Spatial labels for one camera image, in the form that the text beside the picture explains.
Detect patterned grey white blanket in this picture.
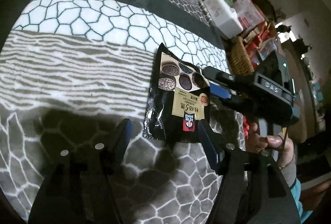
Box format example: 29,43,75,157
1,0,229,223

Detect white plastic box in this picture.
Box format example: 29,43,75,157
204,0,243,39

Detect person's right hand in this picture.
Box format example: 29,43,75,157
246,123,296,169

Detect woven wicker basket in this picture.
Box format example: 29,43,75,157
229,36,254,75

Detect red snack packets pile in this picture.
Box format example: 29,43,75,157
243,21,281,69

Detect red white snack bag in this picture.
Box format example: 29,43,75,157
233,0,266,31

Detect black sesame snack packet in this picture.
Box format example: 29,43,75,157
143,44,210,143

